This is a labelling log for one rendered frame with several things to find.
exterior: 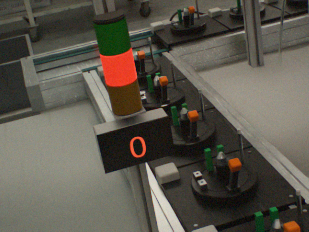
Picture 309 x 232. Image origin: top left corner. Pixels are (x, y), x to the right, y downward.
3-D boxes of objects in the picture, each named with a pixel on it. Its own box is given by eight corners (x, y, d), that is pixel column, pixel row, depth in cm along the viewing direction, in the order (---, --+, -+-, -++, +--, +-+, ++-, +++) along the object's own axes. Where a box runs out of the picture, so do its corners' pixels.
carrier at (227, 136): (254, 153, 135) (248, 104, 129) (156, 181, 131) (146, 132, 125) (216, 113, 156) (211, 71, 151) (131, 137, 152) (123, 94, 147)
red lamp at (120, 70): (140, 81, 89) (134, 51, 87) (109, 89, 88) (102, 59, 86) (133, 71, 93) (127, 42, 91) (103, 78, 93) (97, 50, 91)
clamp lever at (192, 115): (198, 137, 136) (198, 115, 131) (191, 139, 136) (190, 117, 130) (193, 126, 139) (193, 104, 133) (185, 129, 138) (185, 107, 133)
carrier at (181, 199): (305, 207, 113) (302, 152, 108) (190, 243, 109) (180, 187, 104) (254, 153, 135) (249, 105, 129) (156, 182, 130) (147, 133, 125)
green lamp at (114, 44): (134, 50, 87) (128, 19, 85) (102, 59, 86) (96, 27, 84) (127, 42, 91) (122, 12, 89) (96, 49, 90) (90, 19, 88)
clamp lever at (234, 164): (239, 188, 114) (242, 164, 109) (230, 191, 114) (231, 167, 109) (232, 174, 117) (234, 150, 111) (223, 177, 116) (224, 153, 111)
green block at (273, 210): (280, 233, 101) (278, 210, 99) (274, 235, 101) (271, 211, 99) (277, 229, 102) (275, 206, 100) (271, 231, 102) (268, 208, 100)
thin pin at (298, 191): (303, 230, 101) (301, 189, 97) (299, 232, 101) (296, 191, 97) (301, 228, 101) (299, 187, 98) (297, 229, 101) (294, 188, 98)
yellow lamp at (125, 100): (145, 110, 91) (140, 82, 89) (115, 118, 90) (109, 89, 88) (138, 99, 96) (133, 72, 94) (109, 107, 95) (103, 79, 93)
